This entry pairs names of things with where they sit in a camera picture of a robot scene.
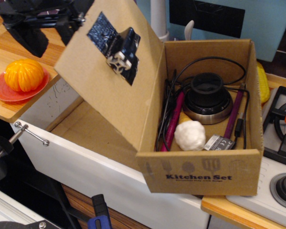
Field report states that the red plastic plate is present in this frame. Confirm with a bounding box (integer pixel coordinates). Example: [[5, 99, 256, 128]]
[[0, 68, 50, 102]]

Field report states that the brown cardboard Kitchen Set box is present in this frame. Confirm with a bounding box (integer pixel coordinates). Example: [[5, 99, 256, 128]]
[[53, 0, 264, 196]]

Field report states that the black stove burner grate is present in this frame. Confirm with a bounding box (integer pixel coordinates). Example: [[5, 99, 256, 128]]
[[262, 86, 286, 165]]

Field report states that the teal toy microwave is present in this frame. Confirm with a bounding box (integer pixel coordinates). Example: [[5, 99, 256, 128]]
[[136, 0, 286, 62]]

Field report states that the metal sink towel bar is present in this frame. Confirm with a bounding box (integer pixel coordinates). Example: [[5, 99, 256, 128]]
[[14, 121, 50, 146]]

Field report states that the blue black clamp handle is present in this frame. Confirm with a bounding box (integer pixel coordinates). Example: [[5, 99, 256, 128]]
[[87, 194, 112, 229]]

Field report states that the yellow toy corn right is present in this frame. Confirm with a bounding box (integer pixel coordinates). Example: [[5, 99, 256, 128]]
[[257, 62, 270, 104]]

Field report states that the orange toy peeled mandarin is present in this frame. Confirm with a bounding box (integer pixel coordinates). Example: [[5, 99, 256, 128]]
[[4, 59, 44, 92]]

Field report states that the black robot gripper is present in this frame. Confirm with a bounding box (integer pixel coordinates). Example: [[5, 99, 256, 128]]
[[0, 0, 86, 58]]

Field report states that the black stove knob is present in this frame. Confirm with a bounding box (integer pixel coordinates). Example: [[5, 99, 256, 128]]
[[270, 173, 286, 208]]

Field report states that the white toy ice cream cone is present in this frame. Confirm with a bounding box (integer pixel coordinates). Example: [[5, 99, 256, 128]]
[[174, 112, 206, 151]]

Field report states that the black 3D mouse with cable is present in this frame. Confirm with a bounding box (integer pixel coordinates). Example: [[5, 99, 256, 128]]
[[154, 56, 250, 151]]

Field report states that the white toy sink basin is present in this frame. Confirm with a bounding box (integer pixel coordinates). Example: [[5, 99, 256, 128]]
[[11, 79, 209, 229]]

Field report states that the grey toy faucet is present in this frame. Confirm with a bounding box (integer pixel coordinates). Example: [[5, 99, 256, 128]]
[[150, 0, 169, 42]]

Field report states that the aluminium handle taped with black tape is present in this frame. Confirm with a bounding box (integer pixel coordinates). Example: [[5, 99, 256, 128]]
[[87, 12, 141, 85]]

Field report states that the small grey labelled adapter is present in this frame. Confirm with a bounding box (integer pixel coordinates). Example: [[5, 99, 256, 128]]
[[204, 135, 235, 151]]

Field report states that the purple pen right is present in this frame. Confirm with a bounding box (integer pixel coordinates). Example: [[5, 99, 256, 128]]
[[224, 83, 245, 138]]

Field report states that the magenta pen left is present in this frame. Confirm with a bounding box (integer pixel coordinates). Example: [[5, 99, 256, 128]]
[[160, 91, 184, 152]]

